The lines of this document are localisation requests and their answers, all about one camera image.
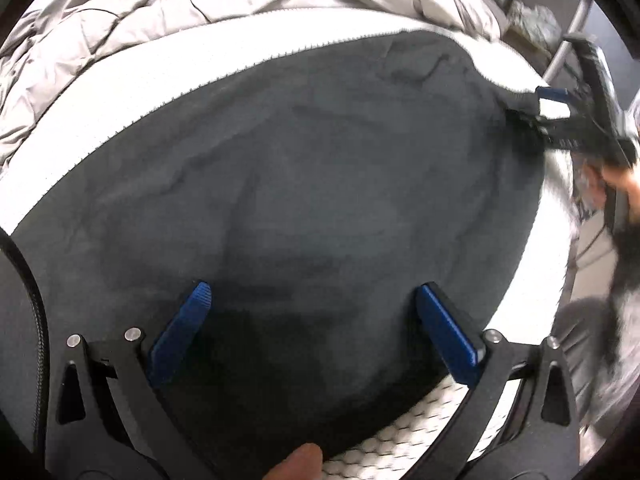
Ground crumpled patterned cloth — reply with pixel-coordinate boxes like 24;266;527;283
509;0;562;53

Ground grey duvet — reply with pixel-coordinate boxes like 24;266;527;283
0;0;506;171

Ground black pants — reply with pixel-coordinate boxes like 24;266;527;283
0;27;548;466

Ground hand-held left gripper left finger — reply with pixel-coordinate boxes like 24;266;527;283
46;281;221;478

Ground person's left hand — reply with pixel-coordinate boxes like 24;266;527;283
265;442;325;480

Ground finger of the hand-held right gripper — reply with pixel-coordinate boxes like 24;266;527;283
505;107;576;151
535;86;581;106

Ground hexagon patterned mattress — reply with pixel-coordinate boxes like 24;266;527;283
0;7;576;480

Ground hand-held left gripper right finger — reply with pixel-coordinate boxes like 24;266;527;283
407;282;582;478

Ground person's right hand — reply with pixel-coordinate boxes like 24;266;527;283
597;157;640;226

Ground metal pole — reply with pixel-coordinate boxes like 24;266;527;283
542;0;597;87

